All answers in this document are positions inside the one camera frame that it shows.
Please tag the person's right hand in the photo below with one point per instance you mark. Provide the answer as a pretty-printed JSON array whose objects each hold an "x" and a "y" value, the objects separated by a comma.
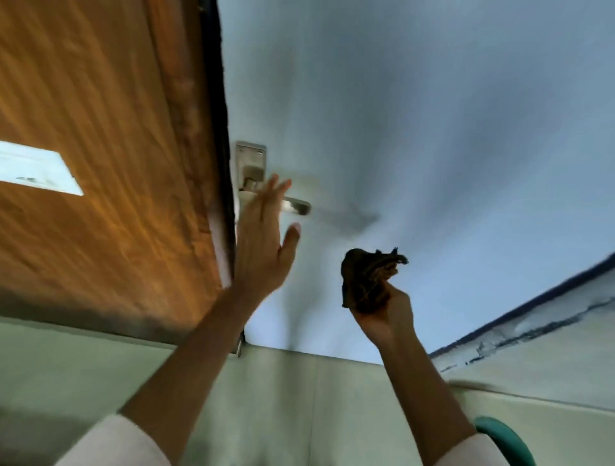
[{"x": 389, "y": 319}]

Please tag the person's right forearm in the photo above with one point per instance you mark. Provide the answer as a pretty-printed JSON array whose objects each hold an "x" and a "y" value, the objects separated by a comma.
[{"x": 425, "y": 398}]

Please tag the teal round object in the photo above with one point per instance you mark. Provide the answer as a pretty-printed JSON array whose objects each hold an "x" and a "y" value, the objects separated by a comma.
[{"x": 504, "y": 439}]

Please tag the person's left forearm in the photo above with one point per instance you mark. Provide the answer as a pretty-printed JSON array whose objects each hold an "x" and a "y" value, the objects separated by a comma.
[{"x": 192, "y": 360}]

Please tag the dark brown cloth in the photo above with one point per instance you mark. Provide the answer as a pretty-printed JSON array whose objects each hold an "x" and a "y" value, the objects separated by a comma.
[{"x": 365, "y": 278}]

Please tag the white left sleeve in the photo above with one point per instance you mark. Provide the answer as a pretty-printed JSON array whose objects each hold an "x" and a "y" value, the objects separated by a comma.
[{"x": 117, "y": 444}]

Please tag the white label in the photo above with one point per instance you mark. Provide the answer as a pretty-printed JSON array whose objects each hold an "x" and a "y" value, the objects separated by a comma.
[{"x": 36, "y": 168}]

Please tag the white sleeve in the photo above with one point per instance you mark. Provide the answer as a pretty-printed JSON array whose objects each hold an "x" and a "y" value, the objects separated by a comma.
[
  {"x": 473, "y": 451},
  {"x": 117, "y": 444}
]

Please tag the brown wooden door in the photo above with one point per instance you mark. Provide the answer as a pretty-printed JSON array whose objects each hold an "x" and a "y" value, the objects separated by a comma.
[{"x": 110, "y": 158}]

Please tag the person's left thumb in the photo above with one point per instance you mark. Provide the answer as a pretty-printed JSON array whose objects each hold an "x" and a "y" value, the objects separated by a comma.
[{"x": 290, "y": 241}]

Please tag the white right sleeve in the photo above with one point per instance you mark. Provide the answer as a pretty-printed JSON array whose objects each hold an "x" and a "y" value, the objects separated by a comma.
[{"x": 473, "y": 451}]

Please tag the person's right fingers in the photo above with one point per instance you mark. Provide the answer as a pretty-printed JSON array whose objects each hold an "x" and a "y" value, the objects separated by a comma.
[{"x": 396, "y": 297}]

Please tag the person's left hand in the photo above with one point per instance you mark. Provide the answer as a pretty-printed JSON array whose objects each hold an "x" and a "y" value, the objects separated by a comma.
[{"x": 257, "y": 249}]

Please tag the white door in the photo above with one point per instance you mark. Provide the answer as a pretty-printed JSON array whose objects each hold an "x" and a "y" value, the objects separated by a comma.
[{"x": 423, "y": 134}]

